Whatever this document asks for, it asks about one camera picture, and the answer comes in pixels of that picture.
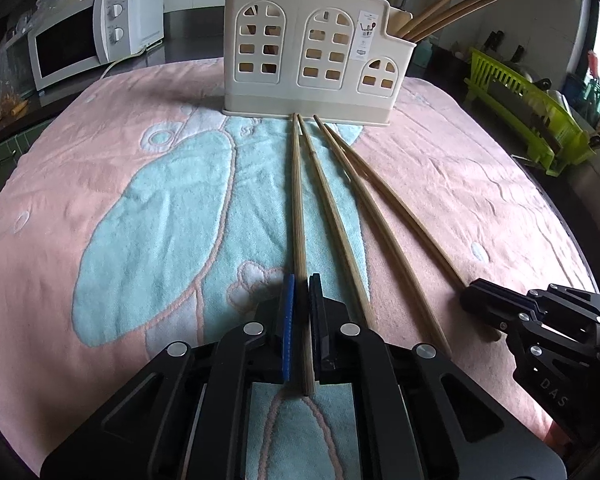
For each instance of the wooden chopstick on towel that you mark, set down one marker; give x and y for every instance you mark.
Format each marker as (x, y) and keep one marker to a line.
(408, 217)
(433, 326)
(364, 312)

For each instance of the green dish drying rack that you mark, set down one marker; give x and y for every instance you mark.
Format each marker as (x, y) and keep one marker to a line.
(553, 139)

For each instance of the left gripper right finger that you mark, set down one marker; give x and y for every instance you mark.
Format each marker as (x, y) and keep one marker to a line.
(322, 320)

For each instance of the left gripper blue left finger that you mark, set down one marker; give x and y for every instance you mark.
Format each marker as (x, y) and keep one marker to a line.
(286, 307)

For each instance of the white microwave oven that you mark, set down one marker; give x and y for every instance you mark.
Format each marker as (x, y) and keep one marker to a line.
(79, 35)

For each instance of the pink and teal towel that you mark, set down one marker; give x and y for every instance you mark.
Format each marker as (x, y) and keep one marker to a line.
(143, 214)

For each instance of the green base cabinet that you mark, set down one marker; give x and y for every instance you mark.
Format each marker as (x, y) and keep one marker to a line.
(12, 149)

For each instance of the cream plastic utensil holder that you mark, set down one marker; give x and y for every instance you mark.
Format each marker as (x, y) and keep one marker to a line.
(330, 58)

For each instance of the chopstick standing in holder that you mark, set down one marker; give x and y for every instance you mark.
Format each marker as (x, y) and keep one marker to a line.
(456, 16)
(438, 16)
(400, 28)

